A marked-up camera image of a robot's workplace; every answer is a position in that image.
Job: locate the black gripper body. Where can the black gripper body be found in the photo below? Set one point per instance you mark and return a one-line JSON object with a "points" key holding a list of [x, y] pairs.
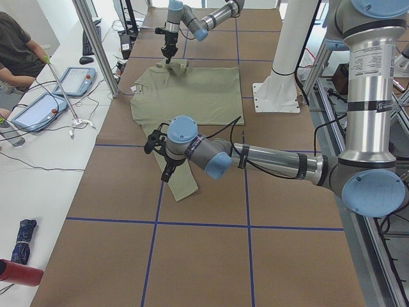
{"points": [[171, 161], [169, 38]]}

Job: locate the olive green long-sleeve shirt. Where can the olive green long-sleeve shirt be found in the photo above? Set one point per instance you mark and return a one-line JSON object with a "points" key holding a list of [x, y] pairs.
{"points": [[186, 97]]}

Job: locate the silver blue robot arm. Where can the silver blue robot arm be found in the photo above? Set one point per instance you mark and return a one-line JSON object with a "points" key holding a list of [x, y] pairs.
{"points": [[178, 13], [363, 175]]}

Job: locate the black power adapter brick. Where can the black power adapter brick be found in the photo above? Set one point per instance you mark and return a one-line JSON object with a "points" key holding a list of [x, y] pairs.
{"points": [[125, 45]]}

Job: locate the grey reacher stick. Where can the grey reacher stick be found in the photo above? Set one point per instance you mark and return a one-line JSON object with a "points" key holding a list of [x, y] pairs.
{"points": [[77, 122]]}

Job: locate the black computer mouse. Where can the black computer mouse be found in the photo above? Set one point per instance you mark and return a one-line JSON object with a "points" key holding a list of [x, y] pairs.
{"points": [[85, 60]]}

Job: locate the far blue teach pendant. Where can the far blue teach pendant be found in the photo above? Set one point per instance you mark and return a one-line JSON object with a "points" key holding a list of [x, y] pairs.
{"points": [[76, 81]]}

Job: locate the blue teach pendant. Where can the blue teach pendant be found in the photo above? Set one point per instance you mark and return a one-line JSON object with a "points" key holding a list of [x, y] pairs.
{"points": [[76, 81], [40, 113]]}

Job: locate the near blue teach pendant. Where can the near blue teach pendant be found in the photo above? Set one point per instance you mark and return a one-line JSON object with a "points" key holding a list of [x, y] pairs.
{"points": [[40, 113]]}

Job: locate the clear water bottle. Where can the clear water bottle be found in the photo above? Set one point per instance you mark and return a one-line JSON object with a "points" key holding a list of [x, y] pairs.
{"points": [[10, 134]]}

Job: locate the seated person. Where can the seated person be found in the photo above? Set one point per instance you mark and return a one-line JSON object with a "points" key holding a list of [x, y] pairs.
{"points": [[22, 59]]}

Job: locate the folded dark blue umbrella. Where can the folded dark blue umbrella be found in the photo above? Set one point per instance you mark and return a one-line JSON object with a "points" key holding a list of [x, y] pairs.
{"points": [[21, 251]]}

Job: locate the red cylinder bottle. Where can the red cylinder bottle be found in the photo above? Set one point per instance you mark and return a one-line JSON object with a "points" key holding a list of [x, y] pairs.
{"points": [[20, 274]]}

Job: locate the aluminium frame post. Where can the aluminium frame post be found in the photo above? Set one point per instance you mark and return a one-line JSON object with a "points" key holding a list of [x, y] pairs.
{"points": [[89, 28]]}

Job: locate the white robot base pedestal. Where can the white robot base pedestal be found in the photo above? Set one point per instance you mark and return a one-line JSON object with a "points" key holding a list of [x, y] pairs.
{"points": [[278, 93]]}

